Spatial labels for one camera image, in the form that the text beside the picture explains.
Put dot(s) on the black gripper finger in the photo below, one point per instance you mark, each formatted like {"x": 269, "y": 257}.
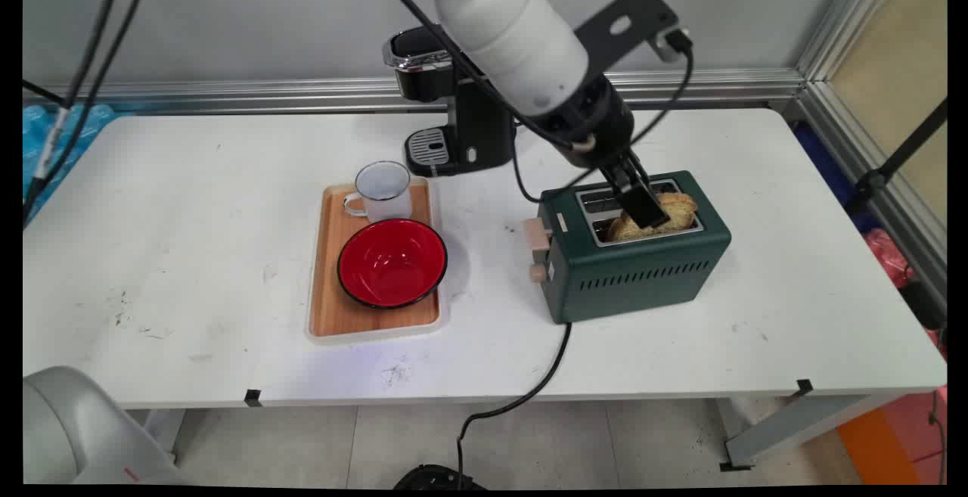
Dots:
{"x": 647, "y": 203}
{"x": 617, "y": 179}

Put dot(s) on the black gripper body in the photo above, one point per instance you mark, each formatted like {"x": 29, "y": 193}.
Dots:
{"x": 597, "y": 115}

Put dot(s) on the toasted bread slice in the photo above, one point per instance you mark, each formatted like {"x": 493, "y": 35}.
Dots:
{"x": 665, "y": 215}

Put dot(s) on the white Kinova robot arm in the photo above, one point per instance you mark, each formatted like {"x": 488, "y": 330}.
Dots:
{"x": 505, "y": 22}

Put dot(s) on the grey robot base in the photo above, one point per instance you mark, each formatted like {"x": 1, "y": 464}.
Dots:
{"x": 83, "y": 436}

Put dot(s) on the dark green toaster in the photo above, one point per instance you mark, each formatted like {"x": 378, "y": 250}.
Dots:
{"x": 631, "y": 255}

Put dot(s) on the black coffee machine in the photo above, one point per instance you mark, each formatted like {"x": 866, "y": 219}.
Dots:
{"x": 454, "y": 107}

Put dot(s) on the white enamel mug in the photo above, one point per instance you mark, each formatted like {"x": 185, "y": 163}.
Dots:
{"x": 382, "y": 192}

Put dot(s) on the red bowl with black rim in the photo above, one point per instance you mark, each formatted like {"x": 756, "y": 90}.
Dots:
{"x": 392, "y": 263}

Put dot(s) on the red plastic bag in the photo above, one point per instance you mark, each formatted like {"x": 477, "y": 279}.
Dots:
{"x": 892, "y": 255}

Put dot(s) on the black tripod stand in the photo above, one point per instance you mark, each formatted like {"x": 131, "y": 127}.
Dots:
{"x": 900, "y": 153}

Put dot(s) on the wooden tray with white rim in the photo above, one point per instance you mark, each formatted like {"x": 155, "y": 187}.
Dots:
{"x": 333, "y": 285}

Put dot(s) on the blue plastic sheet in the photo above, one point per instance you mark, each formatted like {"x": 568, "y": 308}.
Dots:
{"x": 53, "y": 138}

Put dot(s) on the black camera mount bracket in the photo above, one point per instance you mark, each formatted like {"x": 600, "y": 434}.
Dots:
{"x": 628, "y": 24}

